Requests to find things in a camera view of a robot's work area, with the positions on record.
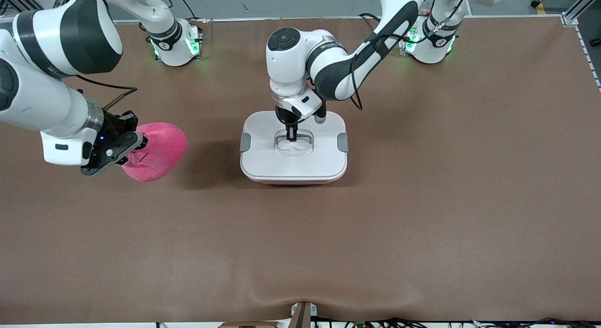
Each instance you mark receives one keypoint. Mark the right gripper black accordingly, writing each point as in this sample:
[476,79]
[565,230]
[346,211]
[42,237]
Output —
[113,124]

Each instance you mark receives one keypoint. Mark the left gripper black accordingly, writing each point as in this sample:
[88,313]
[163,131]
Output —
[285,115]

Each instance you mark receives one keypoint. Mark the pink plush toy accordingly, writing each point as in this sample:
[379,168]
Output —
[159,149]

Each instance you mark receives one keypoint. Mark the white box lid grey latches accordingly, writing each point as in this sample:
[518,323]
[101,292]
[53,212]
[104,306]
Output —
[263,159]

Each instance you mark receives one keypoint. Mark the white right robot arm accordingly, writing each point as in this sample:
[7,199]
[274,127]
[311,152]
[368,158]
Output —
[47,97]

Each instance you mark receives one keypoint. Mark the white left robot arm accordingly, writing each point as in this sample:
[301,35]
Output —
[291,65]

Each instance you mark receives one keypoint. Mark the pink plastic box base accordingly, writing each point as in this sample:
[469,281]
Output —
[296,182]

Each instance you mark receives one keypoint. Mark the brown table mat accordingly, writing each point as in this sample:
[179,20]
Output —
[300,248]

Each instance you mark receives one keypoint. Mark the front camera mount bracket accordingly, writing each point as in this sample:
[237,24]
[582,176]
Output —
[303,316]

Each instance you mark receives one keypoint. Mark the aluminium frame post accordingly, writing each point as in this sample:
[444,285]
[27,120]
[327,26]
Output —
[580,6]

